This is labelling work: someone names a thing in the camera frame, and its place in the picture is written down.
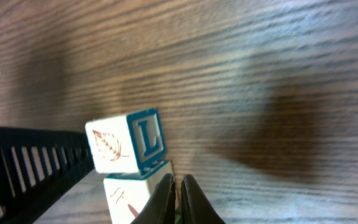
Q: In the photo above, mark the white block red drawing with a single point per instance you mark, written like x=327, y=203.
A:
x=126, y=143

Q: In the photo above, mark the white block pencil drawing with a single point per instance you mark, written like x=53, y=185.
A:
x=127, y=194

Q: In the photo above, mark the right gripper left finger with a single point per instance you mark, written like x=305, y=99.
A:
x=161, y=206

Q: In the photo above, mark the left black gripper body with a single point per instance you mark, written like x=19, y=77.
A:
x=37, y=167

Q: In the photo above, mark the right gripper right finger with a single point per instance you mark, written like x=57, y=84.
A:
x=195, y=207

